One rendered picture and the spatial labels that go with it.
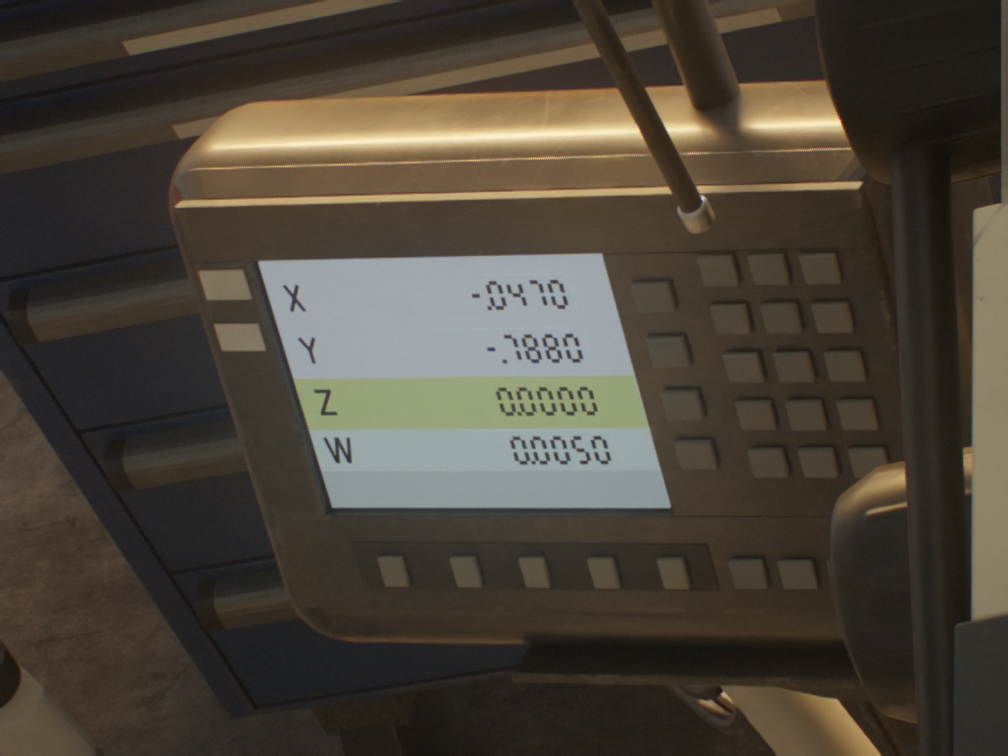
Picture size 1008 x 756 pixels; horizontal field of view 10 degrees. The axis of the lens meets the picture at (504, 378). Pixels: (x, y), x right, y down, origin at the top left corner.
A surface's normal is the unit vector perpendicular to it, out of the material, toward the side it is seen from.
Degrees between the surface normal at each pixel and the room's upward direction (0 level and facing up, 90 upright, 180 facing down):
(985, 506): 0
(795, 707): 47
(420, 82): 90
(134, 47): 90
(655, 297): 70
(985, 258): 0
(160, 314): 90
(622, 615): 76
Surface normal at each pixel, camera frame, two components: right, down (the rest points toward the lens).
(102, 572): -0.36, -0.65
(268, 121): -0.25, -0.86
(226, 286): -0.40, 0.50
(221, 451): -0.30, 0.26
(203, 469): -0.11, 0.75
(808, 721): 0.14, -0.06
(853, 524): -0.72, -0.42
